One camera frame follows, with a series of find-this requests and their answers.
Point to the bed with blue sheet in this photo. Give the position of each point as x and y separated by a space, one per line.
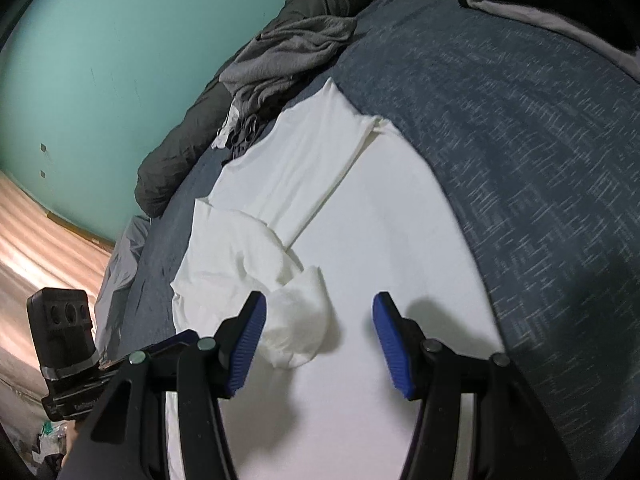
500 160

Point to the white long-sleeve shirt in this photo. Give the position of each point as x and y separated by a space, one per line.
375 235

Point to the light grey blanket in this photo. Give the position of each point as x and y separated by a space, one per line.
120 270

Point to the white garment with black trim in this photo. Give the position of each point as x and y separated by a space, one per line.
225 132

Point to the dark grey rolled duvet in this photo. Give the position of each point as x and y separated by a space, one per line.
170 170

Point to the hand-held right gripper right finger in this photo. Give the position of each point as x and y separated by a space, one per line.
392 350

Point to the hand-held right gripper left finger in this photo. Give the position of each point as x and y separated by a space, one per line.
247 350

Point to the crumpled grey sweatshirt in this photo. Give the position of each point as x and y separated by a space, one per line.
290 50

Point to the clear plastic bag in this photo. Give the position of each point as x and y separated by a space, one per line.
50 435

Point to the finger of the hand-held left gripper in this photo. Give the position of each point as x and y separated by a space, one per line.
167 341

